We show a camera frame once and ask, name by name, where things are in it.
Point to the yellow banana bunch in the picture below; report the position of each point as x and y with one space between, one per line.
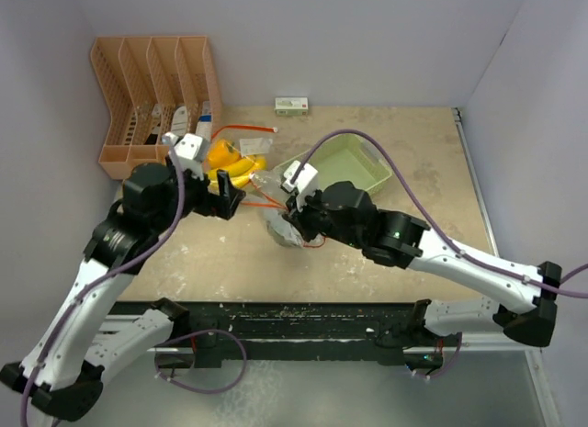
240 171

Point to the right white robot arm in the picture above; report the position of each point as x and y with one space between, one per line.
518 299

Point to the black white item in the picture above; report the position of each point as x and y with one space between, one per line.
155 126

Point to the green netted melon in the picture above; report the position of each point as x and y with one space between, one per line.
283 233

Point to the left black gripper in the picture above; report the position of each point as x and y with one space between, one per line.
212 204

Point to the pink desk file organizer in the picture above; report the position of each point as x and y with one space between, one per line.
134 74

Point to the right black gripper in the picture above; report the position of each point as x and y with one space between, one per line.
299 219

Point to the small green white box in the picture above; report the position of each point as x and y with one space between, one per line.
291 106

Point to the clear orange-zip bag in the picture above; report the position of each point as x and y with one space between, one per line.
266 195
247 139

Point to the white patterned pouch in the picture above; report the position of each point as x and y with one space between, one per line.
179 121

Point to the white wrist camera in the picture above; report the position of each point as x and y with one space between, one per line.
191 151
300 180

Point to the green plastic basket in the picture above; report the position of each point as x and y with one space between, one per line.
351 158

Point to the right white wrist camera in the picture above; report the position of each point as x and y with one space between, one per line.
300 180

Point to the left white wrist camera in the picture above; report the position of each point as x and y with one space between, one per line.
191 151

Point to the aluminium frame rail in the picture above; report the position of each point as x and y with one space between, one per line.
492 341

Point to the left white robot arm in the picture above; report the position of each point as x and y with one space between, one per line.
65 373

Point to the white blue packet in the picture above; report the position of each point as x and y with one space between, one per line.
204 124

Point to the orange bell pepper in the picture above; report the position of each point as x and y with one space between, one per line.
222 153

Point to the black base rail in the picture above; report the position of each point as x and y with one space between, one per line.
384 333

